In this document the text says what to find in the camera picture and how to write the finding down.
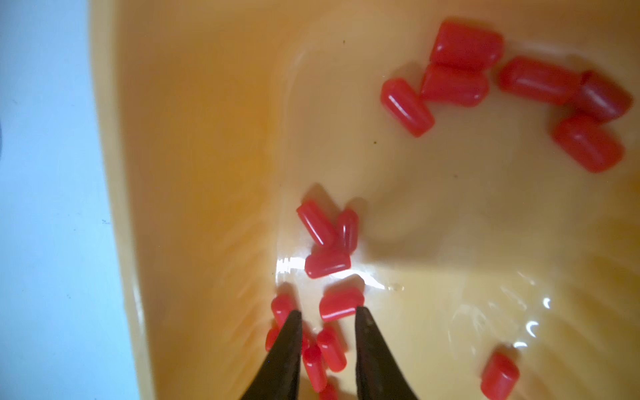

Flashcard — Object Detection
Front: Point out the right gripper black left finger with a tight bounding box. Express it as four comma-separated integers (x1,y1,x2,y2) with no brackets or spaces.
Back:
241,310,303,400

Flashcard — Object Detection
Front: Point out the yellow plastic tray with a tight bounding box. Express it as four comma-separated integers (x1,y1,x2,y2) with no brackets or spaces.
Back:
90,1,639,399

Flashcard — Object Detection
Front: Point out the red sleeve in tray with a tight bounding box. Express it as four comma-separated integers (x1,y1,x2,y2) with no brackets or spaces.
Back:
271,293,298,329
302,345,328,393
552,114,625,173
304,249,352,279
317,328,348,373
380,78,435,138
430,21,505,71
570,70,633,123
297,200,338,248
419,63,489,108
498,56,581,105
337,208,359,254
480,353,520,400
265,326,280,352

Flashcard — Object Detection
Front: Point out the red screw protection sleeve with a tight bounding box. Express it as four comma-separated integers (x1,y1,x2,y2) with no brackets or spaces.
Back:
318,288,365,323

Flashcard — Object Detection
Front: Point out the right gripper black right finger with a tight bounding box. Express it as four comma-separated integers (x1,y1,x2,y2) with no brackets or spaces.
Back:
355,307,418,400

